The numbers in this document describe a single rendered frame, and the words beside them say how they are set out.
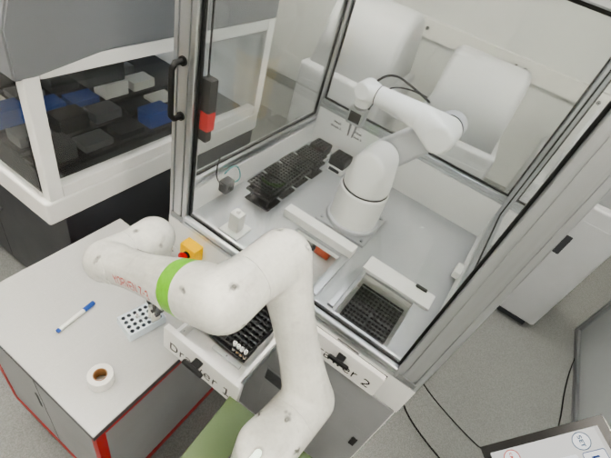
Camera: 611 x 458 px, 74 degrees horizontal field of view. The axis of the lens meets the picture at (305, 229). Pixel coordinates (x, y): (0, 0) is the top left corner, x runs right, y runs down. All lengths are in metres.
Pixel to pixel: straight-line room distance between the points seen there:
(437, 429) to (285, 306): 1.77
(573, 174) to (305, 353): 0.62
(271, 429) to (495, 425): 1.89
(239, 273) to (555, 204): 0.58
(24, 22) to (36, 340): 0.89
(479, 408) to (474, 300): 1.71
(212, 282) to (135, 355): 0.77
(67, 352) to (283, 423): 0.75
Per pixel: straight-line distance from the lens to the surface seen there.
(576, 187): 0.86
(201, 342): 1.36
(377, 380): 1.35
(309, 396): 1.00
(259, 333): 1.32
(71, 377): 1.43
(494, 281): 0.99
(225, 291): 0.69
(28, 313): 1.57
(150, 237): 1.09
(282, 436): 0.98
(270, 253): 0.76
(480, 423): 2.66
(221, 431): 1.23
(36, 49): 1.42
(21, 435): 2.23
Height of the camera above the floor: 2.01
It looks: 42 degrees down
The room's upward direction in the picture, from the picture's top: 19 degrees clockwise
